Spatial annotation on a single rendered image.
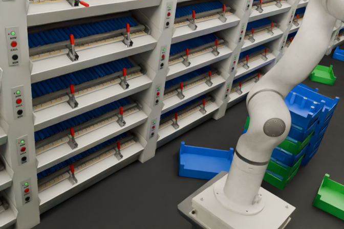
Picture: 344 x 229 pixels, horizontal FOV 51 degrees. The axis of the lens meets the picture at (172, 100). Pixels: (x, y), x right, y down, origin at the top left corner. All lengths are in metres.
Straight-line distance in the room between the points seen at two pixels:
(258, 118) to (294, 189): 1.04
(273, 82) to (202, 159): 0.98
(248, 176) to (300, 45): 0.46
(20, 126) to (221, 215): 0.75
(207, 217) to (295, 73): 0.57
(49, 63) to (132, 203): 0.79
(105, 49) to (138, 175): 0.74
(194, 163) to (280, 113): 1.01
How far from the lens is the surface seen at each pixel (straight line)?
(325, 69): 3.75
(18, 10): 1.16
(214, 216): 1.28
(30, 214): 1.63
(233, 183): 1.29
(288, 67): 1.12
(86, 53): 1.39
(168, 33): 1.65
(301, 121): 1.81
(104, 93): 1.53
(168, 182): 1.88
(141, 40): 1.57
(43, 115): 1.39
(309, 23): 1.14
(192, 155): 2.07
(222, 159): 2.10
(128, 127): 1.72
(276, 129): 1.10
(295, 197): 2.04
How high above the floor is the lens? 1.27
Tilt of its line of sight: 30 degrees down
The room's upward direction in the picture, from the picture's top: 9 degrees clockwise
